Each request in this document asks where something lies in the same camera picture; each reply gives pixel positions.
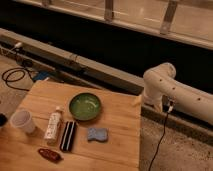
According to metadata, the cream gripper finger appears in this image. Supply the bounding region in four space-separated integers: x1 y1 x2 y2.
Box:
132 94 142 106

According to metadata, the white plastic bottle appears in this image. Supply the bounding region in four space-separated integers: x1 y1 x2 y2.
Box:
44 106 63 144

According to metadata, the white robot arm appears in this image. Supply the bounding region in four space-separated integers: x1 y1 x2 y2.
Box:
133 62 213 125

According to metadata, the blue sponge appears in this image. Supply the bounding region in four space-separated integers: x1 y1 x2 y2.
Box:
87 127 108 142

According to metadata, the green ceramic bowl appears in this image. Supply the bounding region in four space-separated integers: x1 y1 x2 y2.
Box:
69 93 102 121

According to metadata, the black striped rectangular box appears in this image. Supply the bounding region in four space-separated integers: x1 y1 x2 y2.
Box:
60 121 76 152

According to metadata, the blue object on floor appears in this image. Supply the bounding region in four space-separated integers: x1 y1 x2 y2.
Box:
33 71 50 82

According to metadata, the white paper cup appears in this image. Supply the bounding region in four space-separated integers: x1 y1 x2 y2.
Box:
9 110 36 134

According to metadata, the black object at left edge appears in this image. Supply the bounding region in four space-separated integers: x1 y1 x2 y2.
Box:
0 113 8 127

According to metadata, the black cable with white plug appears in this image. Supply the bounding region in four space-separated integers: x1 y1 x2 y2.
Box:
147 99 175 171

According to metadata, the black coiled floor cable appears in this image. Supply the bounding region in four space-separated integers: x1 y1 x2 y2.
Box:
1 59 37 92

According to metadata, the white plug on rail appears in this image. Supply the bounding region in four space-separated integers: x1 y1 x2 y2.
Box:
13 42 23 49

